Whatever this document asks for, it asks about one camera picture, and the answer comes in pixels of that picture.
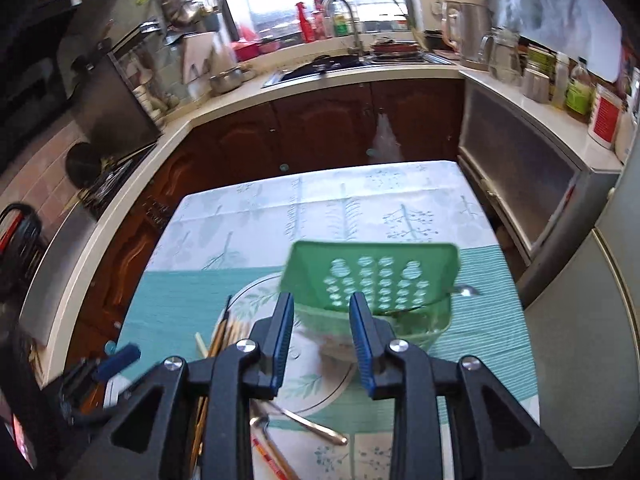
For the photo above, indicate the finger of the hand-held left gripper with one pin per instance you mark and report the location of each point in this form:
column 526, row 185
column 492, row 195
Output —
column 120, row 357

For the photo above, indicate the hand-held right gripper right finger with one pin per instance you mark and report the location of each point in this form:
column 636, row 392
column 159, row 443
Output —
column 359, row 350

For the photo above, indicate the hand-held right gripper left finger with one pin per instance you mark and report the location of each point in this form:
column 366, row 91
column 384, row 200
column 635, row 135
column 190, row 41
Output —
column 286, row 345

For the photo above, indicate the black chopstick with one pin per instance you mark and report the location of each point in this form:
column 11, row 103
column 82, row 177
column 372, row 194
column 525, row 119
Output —
column 225, row 310

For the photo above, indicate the green plastic utensil holder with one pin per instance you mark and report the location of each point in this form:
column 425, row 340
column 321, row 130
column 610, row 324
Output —
column 310, row 270

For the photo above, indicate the metal fork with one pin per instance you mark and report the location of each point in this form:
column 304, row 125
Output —
column 320, row 427

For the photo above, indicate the teal cabinet knob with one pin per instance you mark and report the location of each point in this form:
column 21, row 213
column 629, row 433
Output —
column 110, row 347

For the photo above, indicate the smartphone with lit screen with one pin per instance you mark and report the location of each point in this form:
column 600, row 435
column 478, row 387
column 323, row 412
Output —
column 24, row 442

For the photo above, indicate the steel splash panel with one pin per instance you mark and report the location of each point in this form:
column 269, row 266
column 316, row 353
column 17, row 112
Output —
column 55, row 280

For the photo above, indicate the leaf print tablecloth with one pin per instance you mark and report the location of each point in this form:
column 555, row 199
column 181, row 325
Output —
column 240, row 230

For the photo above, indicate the black electric grill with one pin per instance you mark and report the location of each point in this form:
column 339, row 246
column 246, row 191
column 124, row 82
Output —
column 20, row 245

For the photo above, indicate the gas stove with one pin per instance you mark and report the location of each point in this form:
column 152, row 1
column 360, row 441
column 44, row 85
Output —
column 117, row 177

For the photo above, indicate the black round lid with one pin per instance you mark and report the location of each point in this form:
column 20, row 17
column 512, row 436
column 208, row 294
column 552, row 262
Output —
column 82, row 162

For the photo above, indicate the brown wooden kitchen cabinets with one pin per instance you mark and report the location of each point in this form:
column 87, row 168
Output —
column 320, row 125

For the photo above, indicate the grey refrigerator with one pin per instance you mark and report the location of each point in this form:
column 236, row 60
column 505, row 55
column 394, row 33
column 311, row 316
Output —
column 585, row 340

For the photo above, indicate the black stove splash guard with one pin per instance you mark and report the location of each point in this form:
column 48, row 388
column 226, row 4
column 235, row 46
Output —
column 117, row 105

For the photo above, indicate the steel pot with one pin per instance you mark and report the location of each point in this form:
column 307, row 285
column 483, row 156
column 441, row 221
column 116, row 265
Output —
column 226, row 81

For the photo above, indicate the steel kitchen sink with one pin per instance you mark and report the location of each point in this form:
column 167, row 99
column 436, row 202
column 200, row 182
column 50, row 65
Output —
column 395, row 59

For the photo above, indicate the pink plastic basin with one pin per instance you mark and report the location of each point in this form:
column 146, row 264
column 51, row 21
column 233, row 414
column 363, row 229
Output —
column 250, row 49

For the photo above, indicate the white cutting board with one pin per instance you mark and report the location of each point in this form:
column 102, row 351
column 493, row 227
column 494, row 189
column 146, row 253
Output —
column 200, row 57

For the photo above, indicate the red pot with dishes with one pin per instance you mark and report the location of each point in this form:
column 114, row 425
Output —
column 397, row 47

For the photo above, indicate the steel sink faucet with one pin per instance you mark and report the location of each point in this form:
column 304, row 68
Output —
column 356, row 35

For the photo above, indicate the steel canister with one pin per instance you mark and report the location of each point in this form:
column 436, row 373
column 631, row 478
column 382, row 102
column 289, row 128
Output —
column 536, row 85

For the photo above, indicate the red spray bottle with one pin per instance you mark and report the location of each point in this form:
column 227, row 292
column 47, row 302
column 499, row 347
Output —
column 304, row 22

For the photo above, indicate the pink soap bottle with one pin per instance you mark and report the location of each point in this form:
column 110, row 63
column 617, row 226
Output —
column 319, row 22

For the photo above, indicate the green dish soap bottle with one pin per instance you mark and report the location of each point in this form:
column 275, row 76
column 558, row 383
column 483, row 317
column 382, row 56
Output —
column 341, row 25

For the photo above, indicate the glass pitcher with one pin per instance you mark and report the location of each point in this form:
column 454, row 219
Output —
column 502, row 57

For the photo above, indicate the steel electric kettle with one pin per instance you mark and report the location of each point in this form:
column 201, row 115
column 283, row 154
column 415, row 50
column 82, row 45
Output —
column 472, row 35

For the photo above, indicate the white plastic bottle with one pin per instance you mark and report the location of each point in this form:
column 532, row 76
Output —
column 561, row 82

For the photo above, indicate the green label glass bottle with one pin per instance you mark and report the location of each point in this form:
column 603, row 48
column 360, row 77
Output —
column 579, row 95

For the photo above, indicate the red label white jar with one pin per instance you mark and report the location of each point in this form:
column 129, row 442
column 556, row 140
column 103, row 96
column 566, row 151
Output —
column 604, row 117

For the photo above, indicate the white wall outlet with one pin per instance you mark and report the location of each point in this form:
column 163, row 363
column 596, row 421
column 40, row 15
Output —
column 438, row 10

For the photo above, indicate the clear plastic wall sheet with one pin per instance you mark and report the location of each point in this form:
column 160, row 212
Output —
column 560, row 5

